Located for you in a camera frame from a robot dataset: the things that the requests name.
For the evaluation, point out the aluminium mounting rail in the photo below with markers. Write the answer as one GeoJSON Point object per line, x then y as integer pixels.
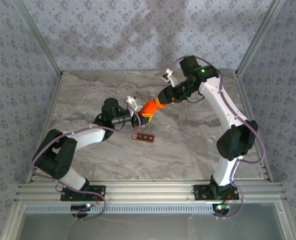
{"type": "Point", "coordinates": [150, 191]}

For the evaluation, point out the aluminium side rail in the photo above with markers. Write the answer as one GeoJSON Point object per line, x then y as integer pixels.
{"type": "Point", "coordinates": [249, 112]}
{"type": "Point", "coordinates": [49, 112]}

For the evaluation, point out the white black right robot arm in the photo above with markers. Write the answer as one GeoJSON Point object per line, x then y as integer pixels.
{"type": "Point", "coordinates": [213, 100]}

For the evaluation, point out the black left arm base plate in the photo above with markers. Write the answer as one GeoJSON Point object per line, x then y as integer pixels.
{"type": "Point", "coordinates": [97, 192]}

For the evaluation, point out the aluminium frame post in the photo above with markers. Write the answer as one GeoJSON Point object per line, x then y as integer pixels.
{"type": "Point", "coordinates": [258, 37]}
{"type": "Point", "coordinates": [41, 37]}

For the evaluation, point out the brown brick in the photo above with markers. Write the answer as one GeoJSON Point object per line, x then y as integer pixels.
{"type": "Point", "coordinates": [145, 137]}

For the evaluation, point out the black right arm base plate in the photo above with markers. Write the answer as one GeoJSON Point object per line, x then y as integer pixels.
{"type": "Point", "coordinates": [200, 192]}

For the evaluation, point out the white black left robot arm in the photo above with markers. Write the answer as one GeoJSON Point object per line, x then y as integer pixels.
{"type": "Point", "coordinates": [87, 138]}

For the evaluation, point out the grey metal sheet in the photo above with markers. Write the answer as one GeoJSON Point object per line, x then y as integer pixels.
{"type": "Point", "coordinates": [150, 227]}

